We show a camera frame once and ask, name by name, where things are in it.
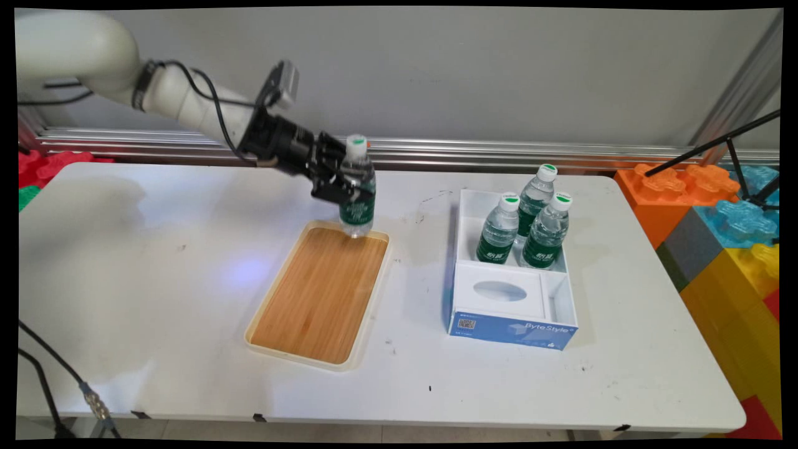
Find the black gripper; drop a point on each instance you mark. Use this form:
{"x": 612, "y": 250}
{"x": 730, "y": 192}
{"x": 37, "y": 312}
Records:
{"x": 280, "y": 143}

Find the water bottle green label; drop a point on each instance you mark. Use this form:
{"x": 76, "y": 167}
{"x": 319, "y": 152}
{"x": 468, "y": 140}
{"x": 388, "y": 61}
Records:
{"x": 358, "y": 187}
{"x": 536, "y": 193}
{"x": 497, "y": 234}
{"x": 545, "y": 240}

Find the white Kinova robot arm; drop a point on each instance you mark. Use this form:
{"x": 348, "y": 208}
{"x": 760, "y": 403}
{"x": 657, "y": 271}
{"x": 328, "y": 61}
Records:
{"x": 93, "y": 56}

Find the bamboo tray with cream rim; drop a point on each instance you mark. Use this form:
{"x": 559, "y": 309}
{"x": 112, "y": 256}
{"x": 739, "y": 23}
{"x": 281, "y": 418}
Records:
{"x": 321, "y": 293}

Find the white and blue cardboard box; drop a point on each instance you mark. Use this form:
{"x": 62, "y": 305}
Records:
{"x": 499, "y": 293}

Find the red giant building block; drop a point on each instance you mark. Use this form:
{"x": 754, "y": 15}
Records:
{"x": 50, "y": 165}
{"x": 757, "y": 421}

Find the green giant building block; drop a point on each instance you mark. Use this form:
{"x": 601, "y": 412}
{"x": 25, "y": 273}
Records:
{"x": 26, "y": 196}

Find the orange giant building block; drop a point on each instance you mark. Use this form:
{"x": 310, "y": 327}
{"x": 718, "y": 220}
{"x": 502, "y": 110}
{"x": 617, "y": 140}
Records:
{"x": 661, "y": 199}

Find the grey giant building block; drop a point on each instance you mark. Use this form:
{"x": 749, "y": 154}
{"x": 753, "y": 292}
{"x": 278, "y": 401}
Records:
{"x": 689, "y": 249}

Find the black tripod stand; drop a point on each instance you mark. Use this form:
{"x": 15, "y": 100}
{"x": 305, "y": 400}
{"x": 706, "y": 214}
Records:
{"x": 735, "y": 156}

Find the light blue giant building block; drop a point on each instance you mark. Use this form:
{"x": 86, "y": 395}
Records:
{"x": 757, "y": 178}
{"x": 739, "y": 224}

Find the yellow giant building block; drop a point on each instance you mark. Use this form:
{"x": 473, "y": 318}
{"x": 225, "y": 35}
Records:
{"x": 742, "y": 324}

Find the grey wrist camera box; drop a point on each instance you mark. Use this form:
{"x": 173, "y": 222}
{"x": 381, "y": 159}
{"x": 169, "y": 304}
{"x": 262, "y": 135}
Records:
{"x": 285, "y": 84}

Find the aluminium frame rail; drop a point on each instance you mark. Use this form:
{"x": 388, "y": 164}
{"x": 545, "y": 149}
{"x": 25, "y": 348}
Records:
{"x": 499, "y": 153}

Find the aluminium frame post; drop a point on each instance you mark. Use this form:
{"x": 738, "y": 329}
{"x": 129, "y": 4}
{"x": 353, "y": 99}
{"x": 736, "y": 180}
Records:
{"x": 742, "y": 87}

